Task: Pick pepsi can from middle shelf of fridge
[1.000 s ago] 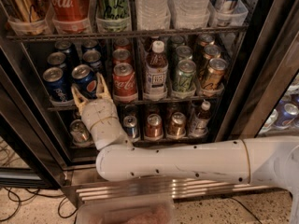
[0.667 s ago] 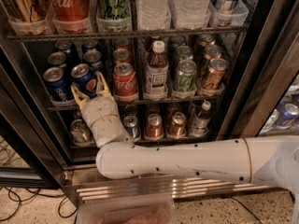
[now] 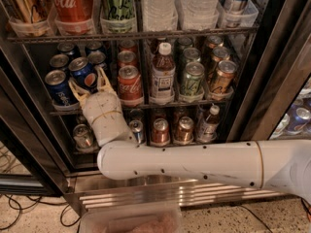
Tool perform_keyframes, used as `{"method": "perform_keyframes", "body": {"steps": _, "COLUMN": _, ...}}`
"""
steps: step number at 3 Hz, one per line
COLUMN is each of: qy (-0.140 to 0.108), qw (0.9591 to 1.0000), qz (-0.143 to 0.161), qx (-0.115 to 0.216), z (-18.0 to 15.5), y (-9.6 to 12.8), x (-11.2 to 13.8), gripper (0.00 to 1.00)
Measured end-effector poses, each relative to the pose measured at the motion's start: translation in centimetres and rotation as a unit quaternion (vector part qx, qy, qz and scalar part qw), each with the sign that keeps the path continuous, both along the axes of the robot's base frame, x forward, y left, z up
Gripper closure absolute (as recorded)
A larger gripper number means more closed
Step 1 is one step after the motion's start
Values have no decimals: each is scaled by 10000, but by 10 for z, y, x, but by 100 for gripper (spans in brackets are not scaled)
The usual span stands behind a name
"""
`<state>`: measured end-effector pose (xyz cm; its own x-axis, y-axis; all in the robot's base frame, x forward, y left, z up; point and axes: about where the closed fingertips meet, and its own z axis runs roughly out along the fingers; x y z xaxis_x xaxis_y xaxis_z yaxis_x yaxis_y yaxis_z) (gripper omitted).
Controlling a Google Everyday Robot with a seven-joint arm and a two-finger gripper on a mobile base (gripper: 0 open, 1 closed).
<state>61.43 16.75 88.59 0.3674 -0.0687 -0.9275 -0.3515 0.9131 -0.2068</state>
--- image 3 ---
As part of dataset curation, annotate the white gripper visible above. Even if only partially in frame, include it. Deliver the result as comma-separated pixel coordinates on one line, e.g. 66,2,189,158
68,66,121,124

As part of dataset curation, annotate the orange can bottom shelf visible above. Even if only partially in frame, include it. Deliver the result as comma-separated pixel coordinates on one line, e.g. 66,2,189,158
175,116,194,142

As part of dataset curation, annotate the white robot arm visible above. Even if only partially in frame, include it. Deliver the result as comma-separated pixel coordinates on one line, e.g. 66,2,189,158
69,68,311,202

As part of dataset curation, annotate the blue pepsi can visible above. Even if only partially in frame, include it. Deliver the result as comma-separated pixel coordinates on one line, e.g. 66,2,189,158
49,53,69,72
69,57,97,93
45,70,78,106
87,51,107,69

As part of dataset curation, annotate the orange lacroix can front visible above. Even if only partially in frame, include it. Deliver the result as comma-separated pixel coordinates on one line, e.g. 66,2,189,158
209,60,237,94

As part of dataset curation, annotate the red coca-cola can front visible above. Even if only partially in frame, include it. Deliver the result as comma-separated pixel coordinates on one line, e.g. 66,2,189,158
118,65,143,101

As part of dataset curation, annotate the silver can bottom left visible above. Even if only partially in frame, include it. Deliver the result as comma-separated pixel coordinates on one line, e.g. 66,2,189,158
73,124,94,149

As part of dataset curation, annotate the orange lacroix can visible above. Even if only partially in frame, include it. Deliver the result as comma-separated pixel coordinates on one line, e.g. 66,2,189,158
209,60,237,94
211,47,230,64

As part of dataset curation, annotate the clear water bottle top left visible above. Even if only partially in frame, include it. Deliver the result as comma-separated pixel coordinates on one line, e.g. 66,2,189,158
142,0,178,32

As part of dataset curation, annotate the red coca-cola can middle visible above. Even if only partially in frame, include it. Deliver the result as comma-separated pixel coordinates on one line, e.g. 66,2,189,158
118,50,138,68

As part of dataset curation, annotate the green lacroix can top shelf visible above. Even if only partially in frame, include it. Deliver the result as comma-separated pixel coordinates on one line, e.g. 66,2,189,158
102,0,134,20

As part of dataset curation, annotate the clear water bottle top right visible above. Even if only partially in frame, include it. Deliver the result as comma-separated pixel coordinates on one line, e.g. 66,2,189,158
176,0,219,31

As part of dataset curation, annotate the orange lacroix can middle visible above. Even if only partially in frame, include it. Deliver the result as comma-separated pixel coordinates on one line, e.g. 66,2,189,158
211,47,230,64

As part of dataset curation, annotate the red coca-cola can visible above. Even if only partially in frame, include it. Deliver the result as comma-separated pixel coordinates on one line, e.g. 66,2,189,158
118,65,143,101
118,50,138,68

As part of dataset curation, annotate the brown tea bottle white cap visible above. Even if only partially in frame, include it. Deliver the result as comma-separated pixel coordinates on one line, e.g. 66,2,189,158
151,42,176,103

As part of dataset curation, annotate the wire shelf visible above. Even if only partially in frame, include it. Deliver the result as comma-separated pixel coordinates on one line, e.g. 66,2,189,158
50,99,231,116
6,26,259,44

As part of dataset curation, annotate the upper wire shelf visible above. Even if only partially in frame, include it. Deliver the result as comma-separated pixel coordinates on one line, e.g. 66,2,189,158
6,26,259,44

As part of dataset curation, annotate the blue pepsi can front left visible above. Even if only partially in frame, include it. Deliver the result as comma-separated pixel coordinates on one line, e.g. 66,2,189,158
45,70,78,106

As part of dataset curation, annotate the green lacroix can front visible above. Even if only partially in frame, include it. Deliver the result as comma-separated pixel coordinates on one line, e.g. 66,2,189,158
180,62,204,96

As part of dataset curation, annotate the steel fridge base grille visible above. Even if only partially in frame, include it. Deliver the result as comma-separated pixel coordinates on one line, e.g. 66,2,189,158
63,172,286,216

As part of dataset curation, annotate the blue can right fridge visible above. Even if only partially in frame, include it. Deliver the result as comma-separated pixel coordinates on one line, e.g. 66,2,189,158
286,107,311,135

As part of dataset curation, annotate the clear plastic bin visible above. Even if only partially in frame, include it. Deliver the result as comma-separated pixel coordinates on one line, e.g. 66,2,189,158
79,202,183,233

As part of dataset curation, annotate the green lacroix can middle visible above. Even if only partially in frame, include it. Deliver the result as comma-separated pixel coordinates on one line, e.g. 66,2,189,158
181,48,201,65

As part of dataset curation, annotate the red can bottom shelf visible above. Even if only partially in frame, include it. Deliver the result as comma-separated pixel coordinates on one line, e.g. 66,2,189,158
152,118,169,144

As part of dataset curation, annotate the blue pepsi can middle left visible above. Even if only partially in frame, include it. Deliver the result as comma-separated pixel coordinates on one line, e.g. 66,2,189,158
49,53,69,72

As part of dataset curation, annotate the middle wire shelf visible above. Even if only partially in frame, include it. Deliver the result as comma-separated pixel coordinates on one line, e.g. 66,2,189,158
50,99,231,116

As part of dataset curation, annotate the gold can top shelf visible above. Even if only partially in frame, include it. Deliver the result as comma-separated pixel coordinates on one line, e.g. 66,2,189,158
9,0,52,23

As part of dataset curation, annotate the tea bottle bottom shelf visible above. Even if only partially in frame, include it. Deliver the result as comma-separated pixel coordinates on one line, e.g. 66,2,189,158
196,105,220,143

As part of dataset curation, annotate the black floor cable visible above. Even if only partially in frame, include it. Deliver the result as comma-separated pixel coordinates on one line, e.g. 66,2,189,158
0,193,82,231

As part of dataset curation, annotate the large coca-cola can top shelf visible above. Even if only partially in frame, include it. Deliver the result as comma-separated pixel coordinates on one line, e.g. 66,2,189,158
53,0,93,22

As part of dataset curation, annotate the clear water bottle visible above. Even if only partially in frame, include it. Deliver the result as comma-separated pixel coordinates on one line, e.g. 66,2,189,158
176,0,219,31
142,0,178,32

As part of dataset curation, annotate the blue can bottom shelf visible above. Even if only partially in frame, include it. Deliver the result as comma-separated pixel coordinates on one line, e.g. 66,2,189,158
129,120,145,144

